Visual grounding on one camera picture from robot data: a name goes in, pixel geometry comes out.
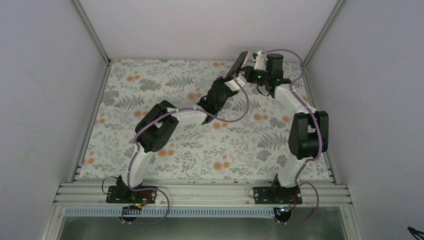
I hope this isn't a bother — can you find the black smartphone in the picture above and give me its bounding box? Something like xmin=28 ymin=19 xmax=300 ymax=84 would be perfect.
xmin=224 ymin=50 xmax=250 ymax=80

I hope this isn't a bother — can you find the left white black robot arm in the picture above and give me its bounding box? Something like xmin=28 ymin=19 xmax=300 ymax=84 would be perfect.
xmin=116 ymin=75 xmax=247 ymax=203

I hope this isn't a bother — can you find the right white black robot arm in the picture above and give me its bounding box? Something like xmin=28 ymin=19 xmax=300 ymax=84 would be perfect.
xmin=244 ymin=51 xmax=329 ymax=204

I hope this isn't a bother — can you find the floral patterned table mat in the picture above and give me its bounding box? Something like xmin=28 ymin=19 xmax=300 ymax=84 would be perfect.
xmin=78 ymin=58 xmax=332 ymax=182

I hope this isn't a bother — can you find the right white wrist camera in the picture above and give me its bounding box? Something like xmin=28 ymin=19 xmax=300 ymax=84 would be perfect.
xmin=252 ymin=50 xmax=266 ymax=71

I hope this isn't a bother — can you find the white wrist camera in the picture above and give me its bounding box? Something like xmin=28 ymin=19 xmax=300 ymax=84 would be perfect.
xmin=224 ymin=75 xmax=247 ymax=92
xmin=252 ymin=50 xmax=266 ymax=71

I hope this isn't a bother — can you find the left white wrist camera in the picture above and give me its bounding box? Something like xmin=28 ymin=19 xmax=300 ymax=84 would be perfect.
xmin=224 ymin=75 xmax=247 ymax=92

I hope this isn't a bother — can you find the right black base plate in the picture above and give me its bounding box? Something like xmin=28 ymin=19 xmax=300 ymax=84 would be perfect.
xmin=253 ymin=186 xmax=303 ymax=205

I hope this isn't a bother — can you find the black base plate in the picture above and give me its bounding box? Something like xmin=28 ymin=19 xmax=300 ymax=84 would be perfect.
xmin=105 ymin=186 xmax=157 ymax=205
xmin=253 ymin=186 xmax=303 ymax=205

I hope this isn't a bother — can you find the slotted grey cable duct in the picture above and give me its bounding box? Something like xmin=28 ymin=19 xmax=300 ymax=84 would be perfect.
xmin=64 ymin=206 xmax=275 ymax=219

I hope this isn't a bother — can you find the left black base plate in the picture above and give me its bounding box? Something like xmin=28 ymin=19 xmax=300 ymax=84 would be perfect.
xmin=105 ymin=186 xmax=157 ymax=205

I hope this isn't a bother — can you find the aluminium frame rail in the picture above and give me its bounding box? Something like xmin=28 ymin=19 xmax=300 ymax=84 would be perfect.
xmin=53 ymin=179 xmax=353 ymax=207

